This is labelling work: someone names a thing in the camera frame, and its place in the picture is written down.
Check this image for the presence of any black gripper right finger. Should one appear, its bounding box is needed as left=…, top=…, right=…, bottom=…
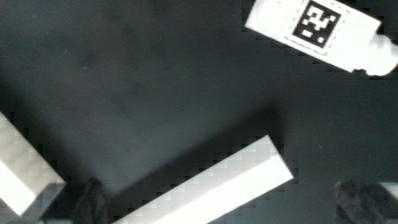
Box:
left=334, top=180, right=398, bottom=224

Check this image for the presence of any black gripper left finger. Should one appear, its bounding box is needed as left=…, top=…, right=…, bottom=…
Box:
left=71, top=178, right=110, bottom=224

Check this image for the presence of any white table leg lying diagonal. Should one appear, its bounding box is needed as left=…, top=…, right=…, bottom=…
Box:
left=111, top=136, right=293, bottom=224

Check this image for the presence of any white table leg with tag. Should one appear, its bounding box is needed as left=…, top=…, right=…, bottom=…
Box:
left=245, top=0, right=398, bottom=76

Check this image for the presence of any white U-shaped obstacle frame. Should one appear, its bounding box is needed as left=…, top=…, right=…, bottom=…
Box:
left=0, top=112, right=65, bottom=216

